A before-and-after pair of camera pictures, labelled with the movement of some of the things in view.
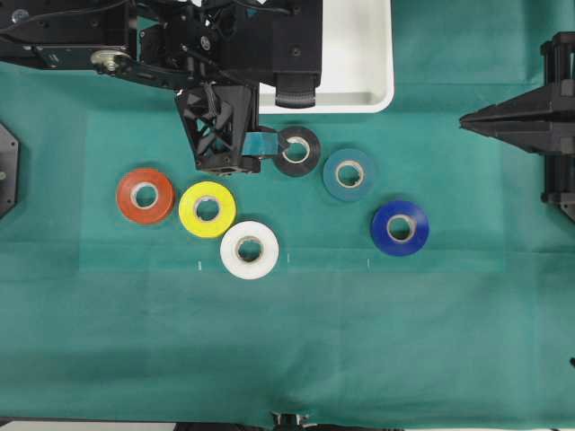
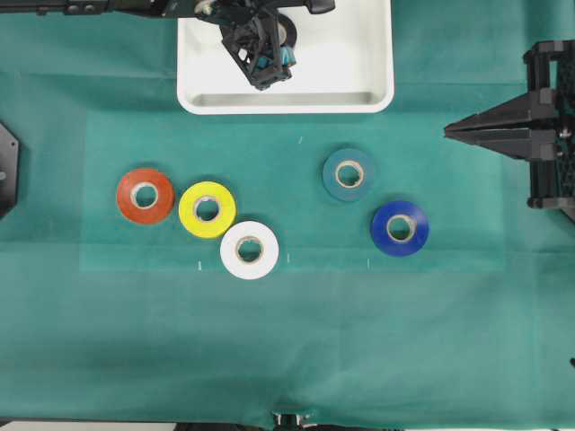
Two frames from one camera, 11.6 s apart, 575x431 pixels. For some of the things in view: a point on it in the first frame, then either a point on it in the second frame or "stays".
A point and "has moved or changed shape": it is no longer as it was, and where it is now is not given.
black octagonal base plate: x=9 y=158 stays
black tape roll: x=292 y=135 has moved or changed shape
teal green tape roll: x=349 y=174 stays
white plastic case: x=358 y=61 stays
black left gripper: x=235 y=42 → x=249 y=30
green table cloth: x=376 y=268 stays
